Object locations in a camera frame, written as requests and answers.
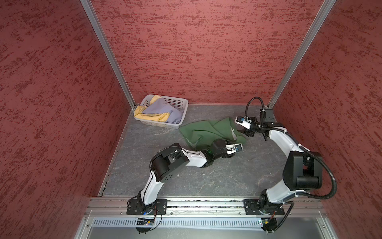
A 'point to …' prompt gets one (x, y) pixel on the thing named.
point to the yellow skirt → (159, 116)
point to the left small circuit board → (144, 221)
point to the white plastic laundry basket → (175, 104)
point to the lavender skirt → (161, 105)
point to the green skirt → (201, 135)
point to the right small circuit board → (269, 224)
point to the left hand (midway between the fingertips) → (232, 144)
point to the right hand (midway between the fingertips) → (241, 125)
